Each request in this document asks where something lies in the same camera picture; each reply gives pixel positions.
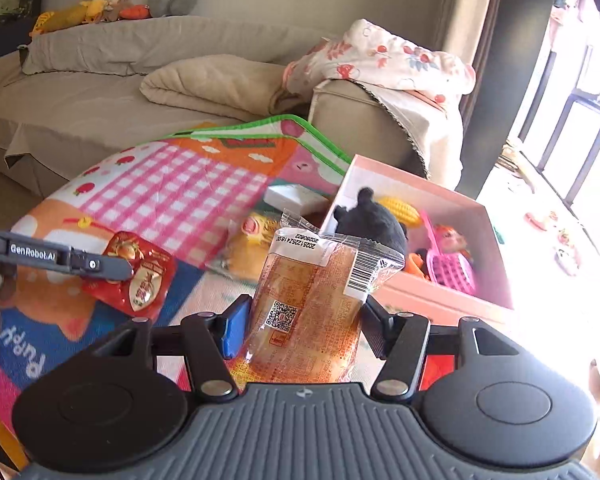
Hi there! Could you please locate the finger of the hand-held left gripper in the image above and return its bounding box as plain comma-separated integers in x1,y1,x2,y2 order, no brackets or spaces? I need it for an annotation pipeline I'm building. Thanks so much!
70,247,135,282

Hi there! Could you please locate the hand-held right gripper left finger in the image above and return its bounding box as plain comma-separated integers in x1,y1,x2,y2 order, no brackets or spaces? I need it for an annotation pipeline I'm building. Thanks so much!
107,294,253,403

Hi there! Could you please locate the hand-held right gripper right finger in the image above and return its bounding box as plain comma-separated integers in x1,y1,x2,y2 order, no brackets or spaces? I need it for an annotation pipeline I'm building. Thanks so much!
359,296,519,402

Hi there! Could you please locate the red snack packet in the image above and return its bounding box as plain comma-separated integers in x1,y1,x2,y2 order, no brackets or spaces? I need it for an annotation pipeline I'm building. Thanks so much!
81,231,177,320

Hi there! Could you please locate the pink cardboard box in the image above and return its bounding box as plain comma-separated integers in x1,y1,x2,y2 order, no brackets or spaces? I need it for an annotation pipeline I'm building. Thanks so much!
320,155,516,323

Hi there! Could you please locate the orange bread packet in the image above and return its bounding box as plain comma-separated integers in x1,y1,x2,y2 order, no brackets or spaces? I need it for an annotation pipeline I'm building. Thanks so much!
228,208,406,385

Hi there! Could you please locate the orange plastic toy cup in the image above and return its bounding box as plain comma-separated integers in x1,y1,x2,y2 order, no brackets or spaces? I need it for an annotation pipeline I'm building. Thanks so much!
405,250,431,278

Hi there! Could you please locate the pink plastic toy basket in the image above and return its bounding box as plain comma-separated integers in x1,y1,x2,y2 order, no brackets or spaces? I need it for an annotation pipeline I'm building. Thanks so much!
420,210,478,296

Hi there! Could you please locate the black plush toy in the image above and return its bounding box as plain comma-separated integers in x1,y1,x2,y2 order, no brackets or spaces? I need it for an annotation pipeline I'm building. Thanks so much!
334,187,410,261

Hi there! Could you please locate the yellow toy corn cob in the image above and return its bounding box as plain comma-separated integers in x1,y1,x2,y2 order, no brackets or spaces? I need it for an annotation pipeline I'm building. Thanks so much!
377,196,422,228

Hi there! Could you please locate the yellow snack packet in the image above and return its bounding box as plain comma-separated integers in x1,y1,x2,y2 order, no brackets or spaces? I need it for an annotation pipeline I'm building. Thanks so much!
205,210,286,281

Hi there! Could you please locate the colourful printed play mat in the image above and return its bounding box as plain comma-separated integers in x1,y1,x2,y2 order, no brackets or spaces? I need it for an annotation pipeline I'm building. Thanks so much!
0,114,521,441

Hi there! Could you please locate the small white box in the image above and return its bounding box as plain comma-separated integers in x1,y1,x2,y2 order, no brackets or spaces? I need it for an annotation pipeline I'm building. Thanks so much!
265,183,331,218

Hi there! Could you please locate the beige sofa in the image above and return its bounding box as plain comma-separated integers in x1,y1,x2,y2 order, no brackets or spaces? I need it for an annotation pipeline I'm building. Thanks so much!
0,15,463,201

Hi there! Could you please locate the beige fringed cloth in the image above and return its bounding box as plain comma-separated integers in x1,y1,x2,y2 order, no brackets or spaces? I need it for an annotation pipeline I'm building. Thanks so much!
367,82,465,192

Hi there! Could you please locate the beige folded blanket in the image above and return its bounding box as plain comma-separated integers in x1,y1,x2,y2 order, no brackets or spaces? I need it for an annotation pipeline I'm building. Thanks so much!
140,55,311,121

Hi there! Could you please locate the long yellow plush toy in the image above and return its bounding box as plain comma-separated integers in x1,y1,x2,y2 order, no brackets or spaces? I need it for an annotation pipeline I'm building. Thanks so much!
29,6,88,37

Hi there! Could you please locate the dark framed panel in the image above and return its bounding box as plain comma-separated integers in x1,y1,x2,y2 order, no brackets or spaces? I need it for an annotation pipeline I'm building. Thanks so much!
0,0,45,66

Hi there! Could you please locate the brown plush toy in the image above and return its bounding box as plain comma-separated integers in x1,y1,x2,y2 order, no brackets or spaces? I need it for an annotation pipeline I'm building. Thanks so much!
102,0,133,23

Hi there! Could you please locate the yellow duck plush toy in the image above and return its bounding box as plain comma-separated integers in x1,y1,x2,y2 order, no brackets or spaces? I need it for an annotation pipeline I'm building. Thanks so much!
82,0,110,23

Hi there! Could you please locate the white floral blanket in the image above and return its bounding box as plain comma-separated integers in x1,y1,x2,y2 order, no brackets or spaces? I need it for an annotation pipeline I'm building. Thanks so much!
282,19,477,106

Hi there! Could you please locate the beige curtain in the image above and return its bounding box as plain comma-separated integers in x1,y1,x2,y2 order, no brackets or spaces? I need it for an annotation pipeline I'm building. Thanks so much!
445,0,506,196

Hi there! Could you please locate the dark window frame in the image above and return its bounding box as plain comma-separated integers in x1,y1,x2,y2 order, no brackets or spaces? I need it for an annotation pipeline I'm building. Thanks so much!
505,45,600,221

